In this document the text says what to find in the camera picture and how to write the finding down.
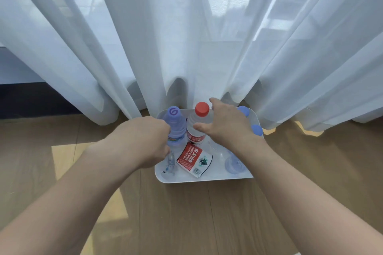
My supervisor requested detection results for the person's left hand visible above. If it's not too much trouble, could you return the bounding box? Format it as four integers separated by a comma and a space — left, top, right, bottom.
100, 116, 172, 172

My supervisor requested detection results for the person's right hand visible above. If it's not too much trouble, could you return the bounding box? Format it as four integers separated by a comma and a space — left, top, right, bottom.
193, 98, 267, 154

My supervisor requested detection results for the person's right forearm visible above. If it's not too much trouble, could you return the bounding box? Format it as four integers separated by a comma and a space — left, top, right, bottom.
236, 140, 383, 255

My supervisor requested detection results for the person's left forearm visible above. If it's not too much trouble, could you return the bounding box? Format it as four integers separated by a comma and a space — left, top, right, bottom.
0, 140, 141, 255

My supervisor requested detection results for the red cap water bottle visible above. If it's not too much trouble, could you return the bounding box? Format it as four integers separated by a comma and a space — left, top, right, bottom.
186, 102, 215, 146

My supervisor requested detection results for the purple cap water bottle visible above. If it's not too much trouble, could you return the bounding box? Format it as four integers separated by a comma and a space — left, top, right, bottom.
162, 106, 188, 148

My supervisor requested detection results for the crumpled clear plastic bottle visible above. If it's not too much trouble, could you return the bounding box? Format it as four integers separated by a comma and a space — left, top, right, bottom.
161, 148, 179, 176

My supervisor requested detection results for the red label water bottle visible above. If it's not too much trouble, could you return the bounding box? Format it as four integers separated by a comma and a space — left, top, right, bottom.
177, 141, 213, 178

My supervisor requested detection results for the white plastic tray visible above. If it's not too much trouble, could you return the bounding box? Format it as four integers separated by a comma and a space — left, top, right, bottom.
155, 108, 264, 184

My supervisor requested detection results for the clear bluish water bottle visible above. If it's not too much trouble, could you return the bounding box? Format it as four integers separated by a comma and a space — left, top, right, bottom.
224, 150, 248, 175

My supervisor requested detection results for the white sheer curtain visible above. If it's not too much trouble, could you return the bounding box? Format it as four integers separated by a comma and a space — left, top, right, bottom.
0, 0, 383, 133

